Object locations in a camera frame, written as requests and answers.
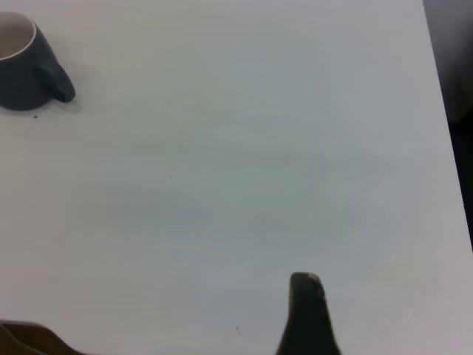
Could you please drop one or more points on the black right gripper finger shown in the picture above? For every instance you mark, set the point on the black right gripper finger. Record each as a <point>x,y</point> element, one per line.
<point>308,318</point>

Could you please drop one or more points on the dark grey ceramic mug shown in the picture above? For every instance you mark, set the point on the dark grey ceramic mug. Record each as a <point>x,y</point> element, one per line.
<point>22,81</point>

